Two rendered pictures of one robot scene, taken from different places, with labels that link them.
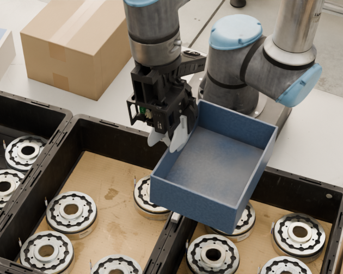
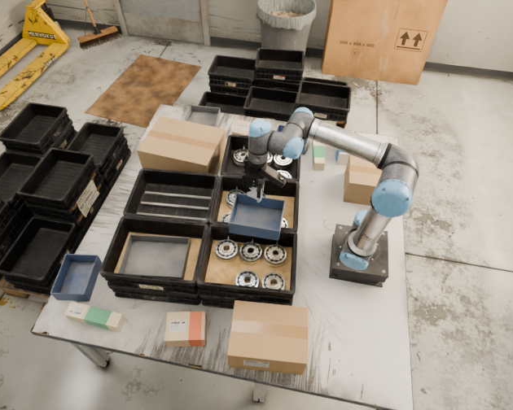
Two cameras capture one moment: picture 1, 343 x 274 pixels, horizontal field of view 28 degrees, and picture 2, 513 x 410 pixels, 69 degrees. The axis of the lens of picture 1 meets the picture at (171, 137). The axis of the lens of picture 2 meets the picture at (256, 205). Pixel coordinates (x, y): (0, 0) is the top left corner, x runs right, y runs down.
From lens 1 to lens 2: 1.14 m
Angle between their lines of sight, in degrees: 47
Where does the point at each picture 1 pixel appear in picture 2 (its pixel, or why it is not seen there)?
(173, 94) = (252, 176)
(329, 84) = not seen: outside the picture
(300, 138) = (361, 294)
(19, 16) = not seen: hidden behind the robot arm
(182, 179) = (251, 211)
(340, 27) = not seen: outside the picture
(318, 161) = (349, 305)
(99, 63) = (352, 189)
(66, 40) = (353, 170)
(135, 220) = not seen: hidden behind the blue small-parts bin
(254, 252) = (261, 269)
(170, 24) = (253, 149)
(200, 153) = (267, 214)
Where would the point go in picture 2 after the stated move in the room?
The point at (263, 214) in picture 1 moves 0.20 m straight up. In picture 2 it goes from (284, 270) to (287, 246)
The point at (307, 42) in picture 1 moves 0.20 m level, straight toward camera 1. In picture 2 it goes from (359, 243) to (307, 242)
